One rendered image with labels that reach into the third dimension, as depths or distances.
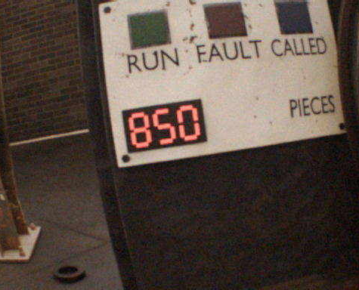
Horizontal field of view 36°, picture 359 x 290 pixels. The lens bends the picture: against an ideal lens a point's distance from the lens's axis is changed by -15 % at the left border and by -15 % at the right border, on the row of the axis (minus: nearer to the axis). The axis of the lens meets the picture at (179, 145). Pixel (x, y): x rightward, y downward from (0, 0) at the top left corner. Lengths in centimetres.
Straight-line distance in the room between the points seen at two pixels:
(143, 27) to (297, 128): 19
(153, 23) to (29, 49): 615
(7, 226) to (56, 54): 364
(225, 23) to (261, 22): 4
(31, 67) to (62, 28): 57
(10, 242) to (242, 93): 284
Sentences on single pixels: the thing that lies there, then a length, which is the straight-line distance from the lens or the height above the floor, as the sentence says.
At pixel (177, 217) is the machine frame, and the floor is 99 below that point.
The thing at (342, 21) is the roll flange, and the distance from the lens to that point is 60.
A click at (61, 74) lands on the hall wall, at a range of 671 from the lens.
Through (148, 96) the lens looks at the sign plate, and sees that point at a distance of 64.
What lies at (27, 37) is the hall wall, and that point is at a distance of 676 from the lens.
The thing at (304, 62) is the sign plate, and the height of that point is 115.
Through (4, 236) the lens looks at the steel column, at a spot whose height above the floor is 13.
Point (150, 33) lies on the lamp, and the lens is 63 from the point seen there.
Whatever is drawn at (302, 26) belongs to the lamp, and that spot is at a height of 119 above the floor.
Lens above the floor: 122
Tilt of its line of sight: 13 degrees down
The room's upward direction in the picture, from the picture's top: 8 degrees counter-clockwise
